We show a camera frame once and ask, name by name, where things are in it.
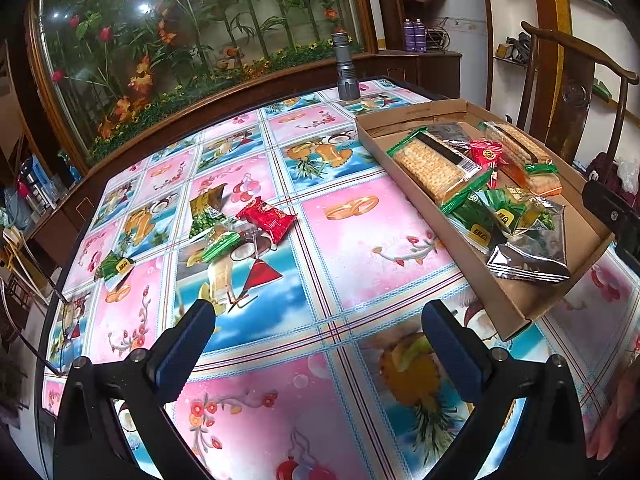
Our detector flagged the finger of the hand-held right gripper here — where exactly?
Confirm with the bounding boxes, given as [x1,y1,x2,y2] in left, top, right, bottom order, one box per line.
[581,179,640,263]

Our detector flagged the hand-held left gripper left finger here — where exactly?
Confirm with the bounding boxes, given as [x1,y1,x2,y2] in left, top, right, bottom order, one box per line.
[52,299,217,480]

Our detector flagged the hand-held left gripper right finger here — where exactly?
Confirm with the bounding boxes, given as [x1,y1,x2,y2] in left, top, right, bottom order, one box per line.
[421,300,587,480]

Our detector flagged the cardboard box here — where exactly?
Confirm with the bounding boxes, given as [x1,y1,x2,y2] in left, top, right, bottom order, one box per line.
[355,99,616,342]

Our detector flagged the silver foil snack packet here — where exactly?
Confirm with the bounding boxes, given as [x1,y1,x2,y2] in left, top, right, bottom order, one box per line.
[486,232,572,286]

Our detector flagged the green-edged cracker packet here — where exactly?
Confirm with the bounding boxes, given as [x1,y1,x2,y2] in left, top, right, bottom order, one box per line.
[477,121,561,197]
[386,127,493,207]

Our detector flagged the large green snack packet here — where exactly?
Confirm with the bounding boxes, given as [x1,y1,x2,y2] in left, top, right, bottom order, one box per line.
[450,187,523,253]

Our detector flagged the red white snack packet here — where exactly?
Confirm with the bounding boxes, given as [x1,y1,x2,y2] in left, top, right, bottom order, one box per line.
[469,139,505,170]

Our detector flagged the olive gold snack packet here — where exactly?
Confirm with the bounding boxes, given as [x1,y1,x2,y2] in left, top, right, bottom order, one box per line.
[189,182,228,217]

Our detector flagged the small red snack packet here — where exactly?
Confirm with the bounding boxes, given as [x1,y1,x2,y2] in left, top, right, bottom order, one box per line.
[235,197,297,246]

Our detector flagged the person's right hand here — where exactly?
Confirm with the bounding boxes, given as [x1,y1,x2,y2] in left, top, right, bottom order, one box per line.
[586,370,640,461]

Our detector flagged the dark red cloth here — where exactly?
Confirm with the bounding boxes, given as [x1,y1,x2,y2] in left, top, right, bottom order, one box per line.
[585,152,626,186]

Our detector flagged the wooden chair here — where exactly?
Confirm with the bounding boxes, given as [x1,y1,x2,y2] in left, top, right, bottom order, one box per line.
[515,21,640,161]

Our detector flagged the row of bottles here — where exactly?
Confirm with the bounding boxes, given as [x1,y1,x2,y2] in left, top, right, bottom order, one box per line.
[0,152,83,231]

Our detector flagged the grey metal flashlight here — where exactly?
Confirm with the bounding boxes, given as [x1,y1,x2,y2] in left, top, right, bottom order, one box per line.
[330,30,362,101]

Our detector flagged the aquarium with artificial plants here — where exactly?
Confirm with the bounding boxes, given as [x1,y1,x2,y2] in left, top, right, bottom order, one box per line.
[27,0,378,166]

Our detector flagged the purple frame eyeglasses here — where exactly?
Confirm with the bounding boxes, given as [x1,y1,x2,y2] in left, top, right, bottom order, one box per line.
[0,240,71,376]

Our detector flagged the tangled cables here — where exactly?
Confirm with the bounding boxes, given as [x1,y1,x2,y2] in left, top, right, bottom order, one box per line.
[427,17,453,53]

